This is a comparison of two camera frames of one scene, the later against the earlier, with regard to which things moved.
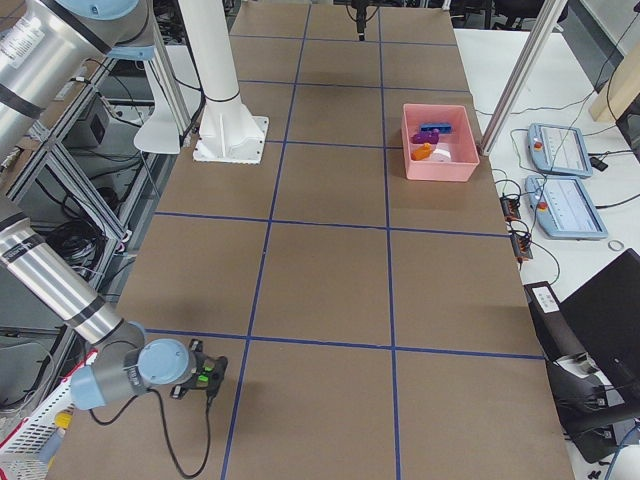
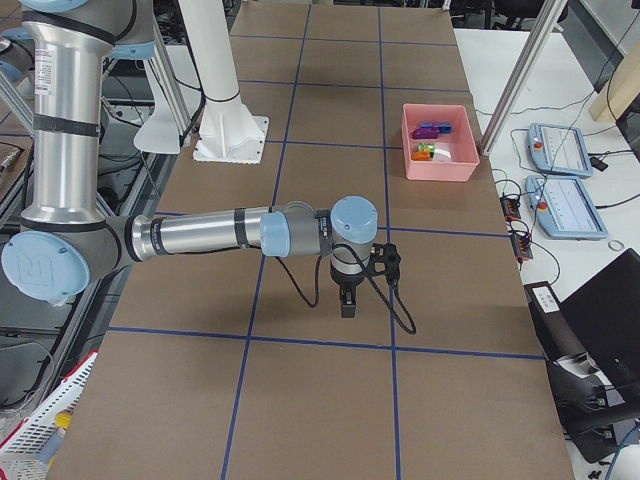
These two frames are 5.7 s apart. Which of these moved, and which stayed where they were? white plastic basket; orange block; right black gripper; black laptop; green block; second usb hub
Moved: green block; right black gripper
Stayed: black laptop; white plastic basket; second usb hub; orange block
